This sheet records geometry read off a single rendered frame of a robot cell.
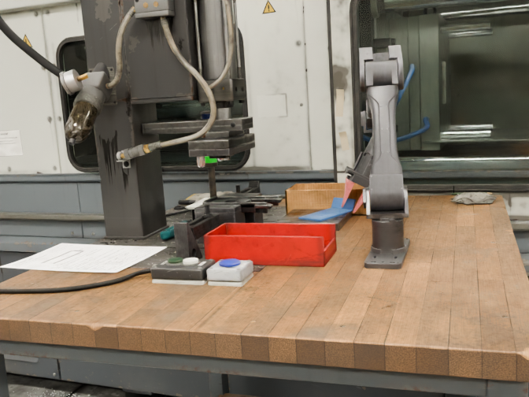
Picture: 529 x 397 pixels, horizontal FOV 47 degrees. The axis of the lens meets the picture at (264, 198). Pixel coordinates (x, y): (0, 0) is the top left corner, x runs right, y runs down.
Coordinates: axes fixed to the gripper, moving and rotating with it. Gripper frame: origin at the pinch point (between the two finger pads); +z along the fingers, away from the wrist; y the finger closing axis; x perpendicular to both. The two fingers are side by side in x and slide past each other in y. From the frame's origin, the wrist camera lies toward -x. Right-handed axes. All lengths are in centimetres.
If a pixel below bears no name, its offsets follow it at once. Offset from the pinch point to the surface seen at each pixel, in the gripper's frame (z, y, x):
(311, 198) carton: 3.2, 9.5, -7.3
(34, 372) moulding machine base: 135, 81, -83
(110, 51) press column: -11, 68, 14
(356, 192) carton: -3.7, -0.5, -4.7
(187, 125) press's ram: -2.8, 44.3, 14.4
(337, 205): 1.4, 2.6, -3.9
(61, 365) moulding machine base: 124, 70, -78
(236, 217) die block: 10.7, 24.1, 21.4
